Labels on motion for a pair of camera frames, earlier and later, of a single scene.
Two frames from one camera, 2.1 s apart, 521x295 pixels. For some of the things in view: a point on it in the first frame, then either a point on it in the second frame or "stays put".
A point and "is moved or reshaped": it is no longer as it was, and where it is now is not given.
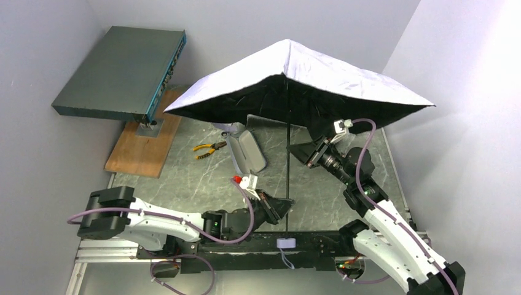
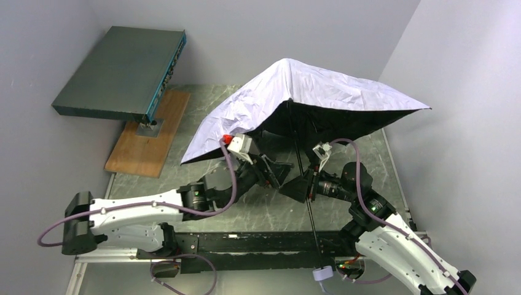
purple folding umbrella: [291, 86] is moved or reshaped
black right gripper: [316, 152] to [309, 182]
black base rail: [313, 250] stays put
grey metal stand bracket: [147, 129] stays put
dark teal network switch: [126, 76] stays put
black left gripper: [268, 208] to [263, 169]
